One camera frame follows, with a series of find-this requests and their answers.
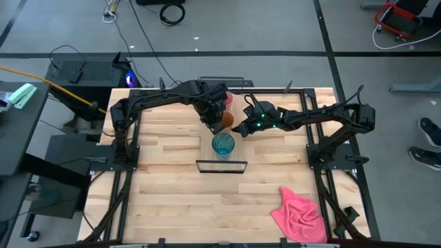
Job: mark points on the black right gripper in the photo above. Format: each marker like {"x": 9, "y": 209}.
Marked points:
{"x": 260, "y": 115}

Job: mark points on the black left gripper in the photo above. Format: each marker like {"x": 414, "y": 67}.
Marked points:
{"x": 208, "y": 110}

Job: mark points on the orange plastic cup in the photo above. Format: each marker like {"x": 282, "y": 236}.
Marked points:
{"x": 228, "y": 119}

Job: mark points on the teal ribbed glass cup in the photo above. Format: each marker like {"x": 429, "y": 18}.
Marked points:
{"x": 223, "y": 144}

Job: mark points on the pink plastic cup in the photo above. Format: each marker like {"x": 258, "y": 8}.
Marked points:
{"x": 229, "y": 100}

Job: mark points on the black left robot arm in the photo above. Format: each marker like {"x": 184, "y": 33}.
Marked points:
{"x": 155, "y": 98}

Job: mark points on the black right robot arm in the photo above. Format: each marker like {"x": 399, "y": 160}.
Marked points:
{"x": 330, "y": 115}

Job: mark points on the pink cloth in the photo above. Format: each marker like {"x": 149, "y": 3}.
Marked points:
{"x": 299, "y": 215}

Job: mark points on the black computer case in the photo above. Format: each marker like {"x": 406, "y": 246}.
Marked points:
{"x": 89, "y": 74}

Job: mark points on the person's black shoe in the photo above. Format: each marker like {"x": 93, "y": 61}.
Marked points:
{"x": 425, "y": 157}
{"x": 431, "y": 131}

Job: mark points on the red and black cart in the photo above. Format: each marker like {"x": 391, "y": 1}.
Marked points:
{"x": 398, "y": 19}

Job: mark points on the mint green stapler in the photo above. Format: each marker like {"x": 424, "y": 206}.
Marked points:
{"x": 22, "y": 95}

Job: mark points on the black side desk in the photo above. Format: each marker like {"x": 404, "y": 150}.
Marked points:
{"x": 15, "y": 131}

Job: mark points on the black caster wheel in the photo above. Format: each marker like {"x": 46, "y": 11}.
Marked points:
{"x": 33, "y": 236}

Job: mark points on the wooden shelf with black bracket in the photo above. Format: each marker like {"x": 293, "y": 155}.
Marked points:
{"x": 241, "y": 148}

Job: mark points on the black metal table frame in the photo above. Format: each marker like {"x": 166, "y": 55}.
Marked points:
{"x": 311, "y": 137}

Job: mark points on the grey metal floor bracket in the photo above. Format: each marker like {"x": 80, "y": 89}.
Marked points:
{"x": 417, "y": 87}

